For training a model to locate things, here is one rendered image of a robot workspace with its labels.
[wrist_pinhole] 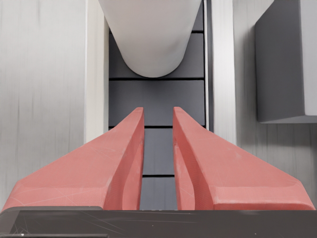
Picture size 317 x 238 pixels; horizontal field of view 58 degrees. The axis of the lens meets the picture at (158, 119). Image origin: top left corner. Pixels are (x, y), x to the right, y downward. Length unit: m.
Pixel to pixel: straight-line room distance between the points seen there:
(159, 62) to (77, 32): 0.14
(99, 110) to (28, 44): 0.14
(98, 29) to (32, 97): 0.12
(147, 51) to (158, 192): 0.11
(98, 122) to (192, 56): 0.09
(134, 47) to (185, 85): 0.08
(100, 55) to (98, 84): 0.02
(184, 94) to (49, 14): 0.16
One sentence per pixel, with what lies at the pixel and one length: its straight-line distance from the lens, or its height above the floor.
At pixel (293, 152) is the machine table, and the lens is 0.31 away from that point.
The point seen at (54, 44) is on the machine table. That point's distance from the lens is 0.31.
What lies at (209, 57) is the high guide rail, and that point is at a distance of 0.16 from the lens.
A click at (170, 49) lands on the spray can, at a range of 0.16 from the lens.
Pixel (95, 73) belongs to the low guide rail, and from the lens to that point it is 0.20.
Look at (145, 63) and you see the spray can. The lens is 0.19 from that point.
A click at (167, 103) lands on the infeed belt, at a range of 0.23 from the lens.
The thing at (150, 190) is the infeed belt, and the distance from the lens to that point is 0.23.
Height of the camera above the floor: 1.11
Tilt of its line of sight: 86 degrees down
